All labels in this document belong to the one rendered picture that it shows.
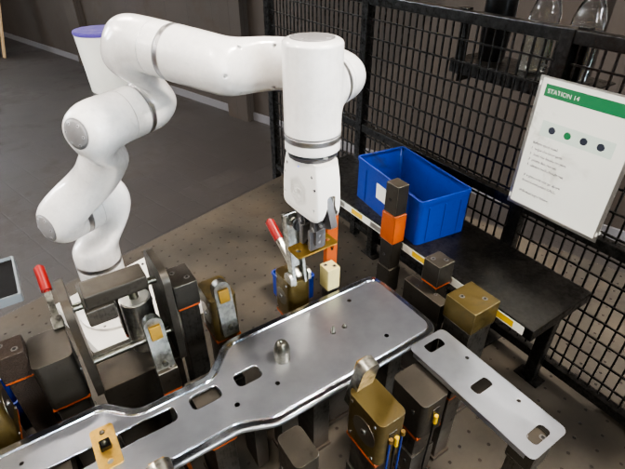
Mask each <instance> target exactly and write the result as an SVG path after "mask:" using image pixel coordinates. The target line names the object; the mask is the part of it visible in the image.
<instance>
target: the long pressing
mask: <svg viewBox="0 0 625 469"><path fill-rule="evenodd" d="M347 300H351V301H350V302H348V301H347ZM343 324H346V326H347V328H342V326H343ZM333 326H334V327H335V331H336V334H331V333H330V332H331V328H332V327H333ZM433 332H434V327H433V324H432V322H431V321H430V320H429V319H428V318H427V317H426V316H425V315H423V314H422V313H421V312H420V311H418V310H417V309H416V308H415V307H413V306H412V305H411V304H410V303H409V302H407V301H406V300H405V299H403V298H402V297H401V296H400V295H399V294H397V293H396V292H395V291H394V290H393V289H391V288H390V287H389V286H387V285H386V284H385V283H383V282H382V281H380V280H379V279H377V278H376V277H372V276H370V277H365V278H362V279H360V280H358V281H356V282H354V283H351V284H350V285H348V286H346V287H344V288H340V289H338V290H336V291H334V292H332V293H329V294H327V295H325V296H324V297H322V298H319V299H317V300H315V301H312V302H309V303H307V304H305V305H303V306H301V307H299V308H297V309H295V310H293V311H291V312H288V313H286V314H284V315H281V316H279V317H276V318H275V319H273V320H271V321H269V322H266V323H264V324H262V325H260V326H258V327H255V328H253V329H251V330H249V331H246V332H244V333H242V334H240V335H238V336H235V337H233V338H231V339H229V340H228V341H226V342H225V343H224V344H223V345H222V346H221V348H220V350H219V353H218V356H217V358H216V360H215V362H214V364H213V366H212V369H211V370H210V371H209V372H208V373H207V375H206V376H205V377H203V378H201V379H199V380H197V381H195V382H192V383H190V384H188V385H186V386H184V387H182V388H180V389H179V390H177V391H175V392H173V393H170V394H168V395H165V396H163V397H161V398H159V399H157V400H155V401H153V402H152V403H150V404H148V405H145V406H143V407H139V408H127V407H122V406H117V405H112V404H100V405H97V406H94V407H92V408H90V409H86V410H84V411H82V412H80V413H78V414H75V415H73V416H72V417H70V418H68V419H65V420H63V421H61V422H58V423H56V424H53V425H51V426H49V427H48V428H46V429H44V430H41V431H39V432H37V433H35V434H33V435H29V436H27V437H25V438H23V439H22V440H20V441H17V442H15V443H13V444H11V445H9V446H7V447H4V448H2V449H0V469H51V468H53V467H55V466H57V465H59V464H61V463H63V462H66V461H68V460H70V459H71V458H73V457H75V456H77V455H79V454H81V453H83V452H85V451H87V450H89V449H93V447H92V444H91V440H90V436H89V433H90V432H91V431H93V430H95V429H97V428H99V427H101V426H103V425H105V424H107V423H109V422H110V423H112V424H113V428H114V431H115V434H116V436H118V435H120V434H122V433H123V432H125V431H127V430H129V429H131V428H133V427H135V426H137V425H139V424H141V423H143V422H146V421H148V420H150V419H151V418H153V417H155V416H157V415H159V414H161V413H163V412H165V411H167V410H169V409H174V410H175V412H176V414H177V419H176V420H175V421H174V422H172V423H170V424H168V425H166V426H164V427H162V428H161V429H159V430H157V431H155V432H153V433H151V434H149V435H147V436H145V437H143V438H141V439H139V440H137V441H135V442H133V443H131V444H129V445H128V446H126V447H124V448H121V451H122V454H123V457H124V461H123V462H122V463H120V464H119V465H117V466H115V467H114V468H112V469H146V468H147V467H148V466H149V463H151V462H154V461H155V460H157V459H159V458H161V457H163V456H164V457H169V458H170V460H171V461H172V464H173V466H174V468H175V469H179V468H181V466H183V465H185V464H187V463H188V462H191V461H193V460H194V459H196V458H198V457H200V456H202V455H203V454H205V453H207V452H209V451H210V450H212V449H214V448H215V447H217V446H219V445H221V444H223V443H224V442H226V441H228V440H230V439H231V438H233V437H235V436H238V435H240V434H243V433H247V432H253V431H258V430H264V429H270V428H274V427H278V426H280V425H282V424H284V423H286V422H288V421H290V420H292V419H293V418H295V417H297V416H299V415H300V414H301V413H303V412H304V411H306V410H308V409H310V408H312V407H314V406H315V405H317V404H319V403H321V402H322V401H324V400H326V399H327V398H329V397H331V396H332V395H334V394H336V393H337V392H339V391H341V390H343V389H344V388H346V387H348V386H349V384H350V381H351V378H352V374H353V369H354V366H355V364H356V361H357V360H359V359H361V358H363V357H364V356H368V355H372V356H373V357H374V358H375V359H376V361H377V362H378V363H379V368H381V367H382V366H384V365H386V364H388V363H389V362H391V361H393V360H394V359H395V358H397V357H399V356H400V355H403V354H404V353H406V352H408V351H410V350H411V346H412V345H413V344H415V343H417V342H419V341H421V340H423V339H425V338H426V337H428V336H430V335H431V334H433ZM385 334H388V335H389V337H385V336H384V335H385ZM280 339H283V340H286V341H287V342H288V344H289V348H290V360H289V362H288V363H286V364H284V365H279V364H277V363H276V362H275V361H274V353H273V347H274V345H275V343H276V342H277V341H278V340H280ZM252 368H257V369H258V370H259V372H260V373H261V376H260V377H259V378H257V379H256V380H254V381H253V382H250V383H248V384H246V385H244V386H239V385H238V384H237V383H236V381H235V380H234V378H235V376H237V375H239V374H241V373H243V372H245V371H247V370H249V369H252ZM276 382H280V384H279V385H276V384H275V383H276ZM213 387H216V388H218V389H219V391H220V393H221V397H220V398H219V399H217V400H215V401H213V402H211V403H209V404H207V405H205V406H203V407H201V408H199V409H194V408H193V407H192V405H191V403H190V401H191V399H192V398H193V397H195V396H197V395H200V394H202V393H203V392H205V391H207V390H209V389H211V388H213ZM235 403H239V404H240V406H239V407H236V406H235V405H234V404H235ZM21 462H24V464H23V465H22V466H20V463H21Z"/></svg>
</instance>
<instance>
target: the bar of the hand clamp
mask: <svg viewBox="0 0 625 469"><path fill-rule="evenodd" d="M281 218H282V225H283V233H284V240H285V248H286V261H287V269H288V271H289V272H290V273H291V274H292V276H293V278H294V287H295V286H296V285H297V278H296V271H295V266H297V265H298V266H299V270H300V271H301V272H302V278H303V279H304V282H306V281H308V280H307V272H306V262H305V258H303V259H300V260H299V259H297V258H296V257H295V256H294V255H293V254H291V253H290V252H289V251H288V247H290V246H293V245H295V244H297V243H299V224H300V223H301V222H299V221H298V212H297V211H296V210H295V209H293V210H290V211H288V212H285V213H282V214H281Z"/></svg>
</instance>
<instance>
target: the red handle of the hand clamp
mask: <svg viewBox="0 0 625 469"><path fill-rule="evenodd" d="M265 223H266V225H267V227H268V229H269V231H270V233H271V235H272V237H273V240H274V242H276V243H277V245H278V247H279V248H280V250H281V252H282V254H283V256H284V258H285V260H286V248H285V241H284V239H283V236H282V234H281V232H280V230H279V228H278V226H277V225H276V223H275V221H274V219H268V220H267V221H266V222H265ZM286 262H287V261H286ZM295 271H296V278H297V279H299V278H301V277H302V272H301V271H300V270H299V267H298V266H295Z"/></svg>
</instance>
